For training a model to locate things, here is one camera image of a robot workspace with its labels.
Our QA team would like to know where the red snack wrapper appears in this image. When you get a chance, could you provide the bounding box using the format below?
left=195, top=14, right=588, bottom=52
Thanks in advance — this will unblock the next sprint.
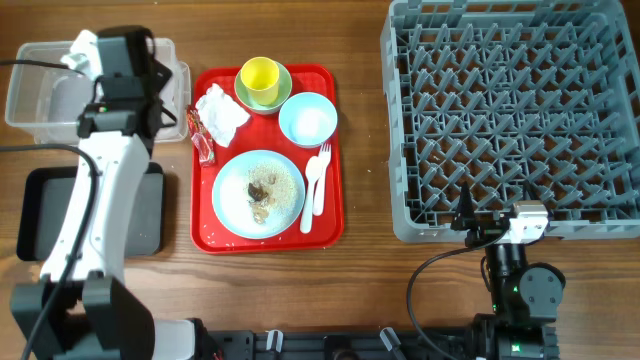
left=186, top=106, right=215, bottom=167

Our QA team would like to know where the white napkin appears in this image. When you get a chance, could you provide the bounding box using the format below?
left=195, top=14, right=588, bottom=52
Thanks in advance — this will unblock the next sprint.
left=195, top=83, right=250, bottom=148

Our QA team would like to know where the light blue plate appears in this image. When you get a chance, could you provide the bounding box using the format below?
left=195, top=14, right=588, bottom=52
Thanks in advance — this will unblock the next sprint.
left=212, top=150, right=305, bottom=240

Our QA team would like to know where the food scraps and rice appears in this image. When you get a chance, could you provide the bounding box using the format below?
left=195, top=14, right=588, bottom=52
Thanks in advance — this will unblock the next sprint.
left=244, top=160, right=299, bottom=231

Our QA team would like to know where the light blue bowl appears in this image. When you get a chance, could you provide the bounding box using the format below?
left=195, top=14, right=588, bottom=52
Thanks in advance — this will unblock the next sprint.
left=278, top=92, right=338, bottom=149

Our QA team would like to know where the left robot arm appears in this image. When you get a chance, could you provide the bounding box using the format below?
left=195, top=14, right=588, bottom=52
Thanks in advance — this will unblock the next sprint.
left=10, top=25, right=215, bottom=359

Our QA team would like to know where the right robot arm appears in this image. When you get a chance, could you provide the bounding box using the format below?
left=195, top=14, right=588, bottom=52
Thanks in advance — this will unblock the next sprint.
left=451, top=184, right=566, bottom=360

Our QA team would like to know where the clear plastic waste bin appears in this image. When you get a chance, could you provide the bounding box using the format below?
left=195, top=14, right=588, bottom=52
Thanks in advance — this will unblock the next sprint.
left=1, top=38, right=191, bottom=144

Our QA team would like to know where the grey dishwasher rack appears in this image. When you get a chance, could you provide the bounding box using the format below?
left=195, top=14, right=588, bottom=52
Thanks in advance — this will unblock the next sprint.
left=380, top=1, right=639, bottom=243

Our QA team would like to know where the yellow plastic cup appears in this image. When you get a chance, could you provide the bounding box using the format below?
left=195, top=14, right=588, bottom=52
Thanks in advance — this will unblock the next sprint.
left=240, top=57, right=280, bottom=105

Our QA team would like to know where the black rectangular tray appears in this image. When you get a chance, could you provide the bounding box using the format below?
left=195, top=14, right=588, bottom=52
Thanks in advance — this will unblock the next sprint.
left=16, top=163, right=165, bottom=262

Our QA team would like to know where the green small saucer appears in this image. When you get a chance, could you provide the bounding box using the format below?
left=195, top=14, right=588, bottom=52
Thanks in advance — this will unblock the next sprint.
left=234, top=62, right=293, bottom=115

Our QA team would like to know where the white plastic fork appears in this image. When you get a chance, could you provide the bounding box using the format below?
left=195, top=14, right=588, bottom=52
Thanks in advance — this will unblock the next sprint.
left=313, top=142, right=331, bottom=216

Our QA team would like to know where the white plastic spoon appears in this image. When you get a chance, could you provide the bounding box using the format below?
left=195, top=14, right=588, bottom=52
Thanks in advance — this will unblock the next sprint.
left=300, top=156, right=321, bottom=234

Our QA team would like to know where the red serving tray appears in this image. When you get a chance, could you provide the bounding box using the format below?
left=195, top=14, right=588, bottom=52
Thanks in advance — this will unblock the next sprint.
left=190, top=64, right=345, bottom=255

